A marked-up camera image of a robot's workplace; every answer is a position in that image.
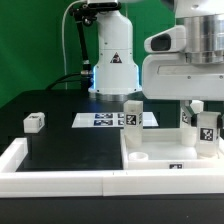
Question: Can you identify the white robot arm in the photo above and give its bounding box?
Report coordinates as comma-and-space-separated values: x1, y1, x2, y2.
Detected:
87, 0, 224, 126

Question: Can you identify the white u-shaped obstacle fence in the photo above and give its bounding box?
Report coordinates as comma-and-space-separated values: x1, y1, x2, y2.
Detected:
0, 138, 224, 198

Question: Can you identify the black cable bundle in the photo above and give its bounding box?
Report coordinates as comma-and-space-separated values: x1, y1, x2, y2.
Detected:
45, 73, 92, 91

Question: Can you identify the white square table top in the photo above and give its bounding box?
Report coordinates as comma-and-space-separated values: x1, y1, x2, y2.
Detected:
120, 128, 224, 170

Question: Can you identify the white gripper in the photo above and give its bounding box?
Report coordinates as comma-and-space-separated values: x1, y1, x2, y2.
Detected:
142, 53, 224, 129

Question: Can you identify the white marker tag sheet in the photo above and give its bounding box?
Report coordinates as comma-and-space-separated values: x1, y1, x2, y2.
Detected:
72, 112, 158, 128

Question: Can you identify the white cable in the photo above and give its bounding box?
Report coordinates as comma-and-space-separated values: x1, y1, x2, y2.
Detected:
61, 0, 84, 90

